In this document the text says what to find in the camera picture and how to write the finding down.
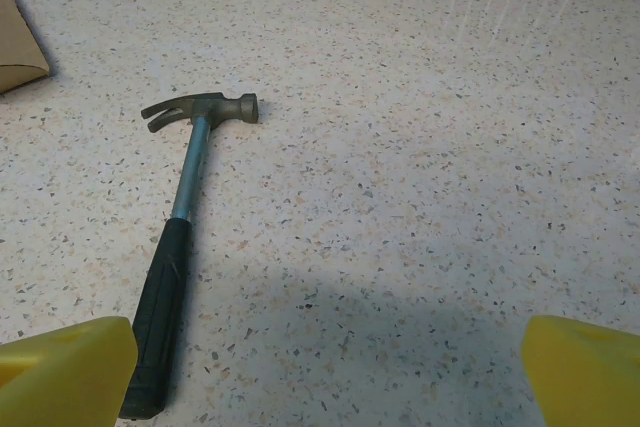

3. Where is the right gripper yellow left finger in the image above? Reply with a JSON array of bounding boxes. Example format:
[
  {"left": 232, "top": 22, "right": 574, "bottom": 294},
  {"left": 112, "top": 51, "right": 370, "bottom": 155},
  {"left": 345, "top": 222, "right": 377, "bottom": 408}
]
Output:
[{"left": 0, "top": 315, "right": 139, "bottom": 427}]

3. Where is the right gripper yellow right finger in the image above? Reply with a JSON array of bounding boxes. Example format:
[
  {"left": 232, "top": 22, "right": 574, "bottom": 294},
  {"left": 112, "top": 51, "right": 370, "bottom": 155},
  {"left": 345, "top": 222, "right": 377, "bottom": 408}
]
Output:
[{"left": 519, "top": 315, "right": 640, "bottom": 427}]

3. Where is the brown cardboard box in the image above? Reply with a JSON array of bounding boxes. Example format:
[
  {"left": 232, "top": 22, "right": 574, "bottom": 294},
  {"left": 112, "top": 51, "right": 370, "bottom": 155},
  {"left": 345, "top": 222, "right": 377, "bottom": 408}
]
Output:
[{"left": 0, "top": 0, "right": 51, "bottom": 96}]

